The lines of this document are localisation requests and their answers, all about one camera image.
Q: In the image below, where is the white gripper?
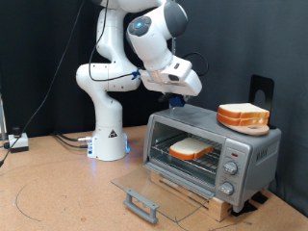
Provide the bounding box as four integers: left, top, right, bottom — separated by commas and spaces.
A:
140, 67, 203, 97

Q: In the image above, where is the blue small object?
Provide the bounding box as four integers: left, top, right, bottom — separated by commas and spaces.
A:
158, 92, 188, 112

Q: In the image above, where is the white bread slice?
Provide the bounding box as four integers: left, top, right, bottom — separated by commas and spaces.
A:
168, 137, 215, 161
217, 114, 269, 127
217, 103, 270, 119

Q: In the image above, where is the glass oven door with handle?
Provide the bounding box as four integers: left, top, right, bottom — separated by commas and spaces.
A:
111, 162, 216, 224

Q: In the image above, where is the silver oven knob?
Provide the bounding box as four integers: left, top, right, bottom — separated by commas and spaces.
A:
223, 161, 240, 176
218, 181, 235, 196

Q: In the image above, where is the silver toaster oven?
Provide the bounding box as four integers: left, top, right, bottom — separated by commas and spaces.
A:
142, 104, 283, 214

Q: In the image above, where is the vertical metal pole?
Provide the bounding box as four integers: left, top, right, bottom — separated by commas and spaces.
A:
168, 37, 178, 110

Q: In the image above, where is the black metal bookend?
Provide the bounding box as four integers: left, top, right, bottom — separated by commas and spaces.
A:
249, 74, 277, 130

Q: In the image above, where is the round wooden cutting board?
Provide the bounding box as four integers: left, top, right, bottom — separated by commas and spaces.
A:
216, 119, 270, 137

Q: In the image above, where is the slotted wooden block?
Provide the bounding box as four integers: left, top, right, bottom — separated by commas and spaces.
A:
149, 169, 234, 223

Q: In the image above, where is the black foam pad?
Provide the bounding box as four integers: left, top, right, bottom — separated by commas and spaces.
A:
230, 200, 259, 218
251, 192, 269, 205

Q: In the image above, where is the white box with black button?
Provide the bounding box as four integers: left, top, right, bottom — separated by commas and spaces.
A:
8, 126, 30, 153

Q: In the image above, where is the blue printed camera mount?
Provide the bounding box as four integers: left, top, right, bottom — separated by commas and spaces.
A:
131, 68, 142, 81

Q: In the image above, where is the wire oven rack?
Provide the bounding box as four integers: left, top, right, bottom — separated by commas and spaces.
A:
151, 133, 223, 176

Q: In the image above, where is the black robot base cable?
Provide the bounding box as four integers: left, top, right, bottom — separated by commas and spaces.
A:
56, 136, 90, 149
52, 130, 94, 142

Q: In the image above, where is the black hanging cable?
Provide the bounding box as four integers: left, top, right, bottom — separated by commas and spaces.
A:
0, 0, 86, 167

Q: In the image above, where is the metal frame post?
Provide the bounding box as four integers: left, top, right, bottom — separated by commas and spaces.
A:
0, 92, 8, 141

